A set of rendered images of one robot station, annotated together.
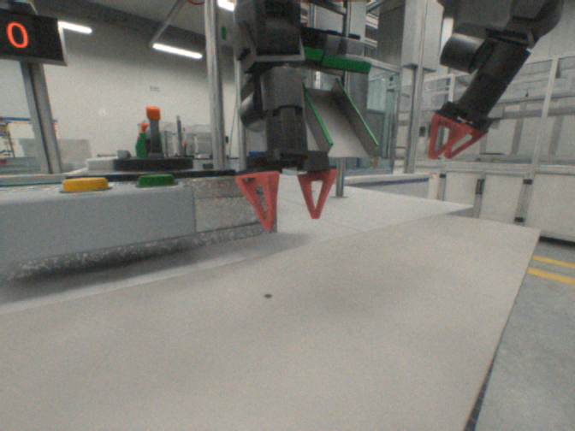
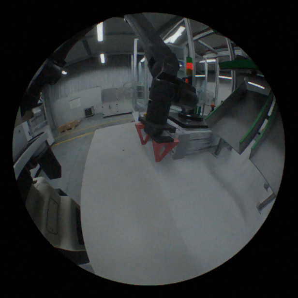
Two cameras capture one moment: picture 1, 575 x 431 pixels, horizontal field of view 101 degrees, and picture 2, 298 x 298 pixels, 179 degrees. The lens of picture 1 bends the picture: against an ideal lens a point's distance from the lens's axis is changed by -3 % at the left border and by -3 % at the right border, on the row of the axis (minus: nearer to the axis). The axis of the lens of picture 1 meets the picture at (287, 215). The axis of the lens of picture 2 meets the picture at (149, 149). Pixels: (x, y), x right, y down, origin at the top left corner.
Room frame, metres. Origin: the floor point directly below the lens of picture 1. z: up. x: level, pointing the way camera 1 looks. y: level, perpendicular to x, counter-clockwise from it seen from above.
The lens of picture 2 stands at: (0.41, -0.22, 1.06)
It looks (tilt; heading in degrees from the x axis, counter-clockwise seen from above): 35 degrees down; 108
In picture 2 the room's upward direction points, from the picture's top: straight up
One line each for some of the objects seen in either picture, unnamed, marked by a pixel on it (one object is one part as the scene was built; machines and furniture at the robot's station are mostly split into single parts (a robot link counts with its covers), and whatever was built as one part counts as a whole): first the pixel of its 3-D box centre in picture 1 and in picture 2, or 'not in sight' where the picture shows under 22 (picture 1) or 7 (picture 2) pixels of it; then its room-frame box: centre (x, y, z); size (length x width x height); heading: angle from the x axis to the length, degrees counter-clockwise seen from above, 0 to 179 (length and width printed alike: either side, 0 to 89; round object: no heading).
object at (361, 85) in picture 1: (340, 73); not in sight; (1.73, -0.33, 1.50); 0.38 x 0.21 x 0.88; 32
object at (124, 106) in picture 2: not in sight; (126, 96); (-2.82, 4.99, 1.13); 3.26 x 1.46 x 2.25; 41
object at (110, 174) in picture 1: (156, 173); (190, 119); (0.49, 0.26, 0.96); 0.24 x 0.24 x 0.02; 32
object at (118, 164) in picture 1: (155, 162); (190, 115); (0.49, 0.26, 0.98); 0.14 x 0.14 x 0.02
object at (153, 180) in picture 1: (157, 184); not in sight; (0.30, 0.16, 0.96); 0.04 x 0.04 x 0.02
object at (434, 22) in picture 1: (416, 91); not in sight; (1.88, -0.91, 1.42); 0.30 x 0.09 x 1.13; 122
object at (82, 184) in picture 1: (86, 188); not in sight; (0.26, 0.22, 0.96); 0.04 x 0.04 x 0.02
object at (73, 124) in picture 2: not in sight; (67, 126); (-5.32, 1.77, 0.20); 1.20 x 0.80 x 0.41; 41
